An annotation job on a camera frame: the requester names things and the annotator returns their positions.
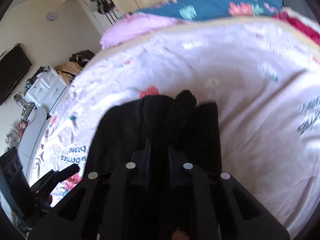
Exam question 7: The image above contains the tan clothes pile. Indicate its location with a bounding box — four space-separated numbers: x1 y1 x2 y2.
54 61 82 86

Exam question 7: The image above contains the pale pink strawberry bedsheet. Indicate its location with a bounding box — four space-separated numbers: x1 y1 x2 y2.
27 18 319 238

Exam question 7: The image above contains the black IKISS t-shirt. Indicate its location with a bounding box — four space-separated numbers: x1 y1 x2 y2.
84 90 222 174

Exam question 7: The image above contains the white door with hanging clothes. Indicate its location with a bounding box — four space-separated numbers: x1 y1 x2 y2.
78 0 123 36

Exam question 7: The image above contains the teal floral quilt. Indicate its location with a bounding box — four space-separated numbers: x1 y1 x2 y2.
125 0 283 21

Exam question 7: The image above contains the magenta red cloth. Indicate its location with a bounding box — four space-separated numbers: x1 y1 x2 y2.
273 12 319 45

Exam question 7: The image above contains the pink pillow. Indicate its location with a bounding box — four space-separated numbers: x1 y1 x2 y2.
100 13 192 49

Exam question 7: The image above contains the round wall clock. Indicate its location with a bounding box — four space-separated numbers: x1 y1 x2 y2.
46 12 57 22

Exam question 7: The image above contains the black wall television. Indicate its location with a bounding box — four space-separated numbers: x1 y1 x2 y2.
0 43 32 104

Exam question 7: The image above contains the operator hand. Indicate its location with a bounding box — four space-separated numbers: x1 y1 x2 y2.
171 228 190 240

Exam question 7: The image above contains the white drawer cabinet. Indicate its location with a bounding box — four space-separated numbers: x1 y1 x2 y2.
24 66 67 116

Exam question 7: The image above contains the white curved desk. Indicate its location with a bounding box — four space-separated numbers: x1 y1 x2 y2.
17 107 47 177

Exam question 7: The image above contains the black bag on floor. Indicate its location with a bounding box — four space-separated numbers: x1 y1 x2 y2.
69 50 95 67

